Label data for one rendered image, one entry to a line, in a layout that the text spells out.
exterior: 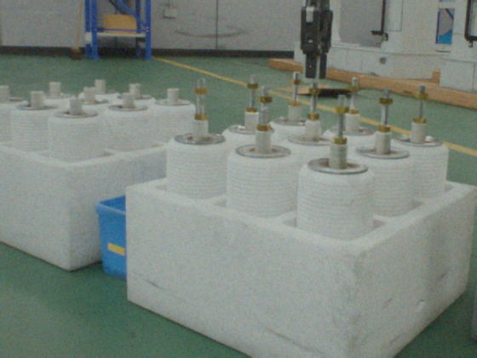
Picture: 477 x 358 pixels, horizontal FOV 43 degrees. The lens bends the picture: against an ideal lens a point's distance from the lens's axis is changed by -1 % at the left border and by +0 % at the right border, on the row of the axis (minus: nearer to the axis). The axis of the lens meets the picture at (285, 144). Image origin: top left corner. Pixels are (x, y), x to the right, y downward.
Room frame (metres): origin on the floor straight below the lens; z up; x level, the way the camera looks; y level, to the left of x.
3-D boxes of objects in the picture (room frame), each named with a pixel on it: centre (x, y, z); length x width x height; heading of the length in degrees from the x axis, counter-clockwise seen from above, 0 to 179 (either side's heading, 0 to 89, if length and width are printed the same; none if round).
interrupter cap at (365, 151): (0.82, -0.13, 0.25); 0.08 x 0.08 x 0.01
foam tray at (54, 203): (1.21, 0.40, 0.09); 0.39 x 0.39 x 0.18; 55
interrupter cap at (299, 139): (0.89, -0.04, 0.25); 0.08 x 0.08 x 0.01
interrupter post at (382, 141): (0.82, -0.13, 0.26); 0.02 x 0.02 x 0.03
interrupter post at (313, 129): (0.89, -0.04, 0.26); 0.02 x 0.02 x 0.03
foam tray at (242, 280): (0.89, -0.04, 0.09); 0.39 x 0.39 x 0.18; 54
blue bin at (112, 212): (1.04, 0.19, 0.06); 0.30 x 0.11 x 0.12; 145
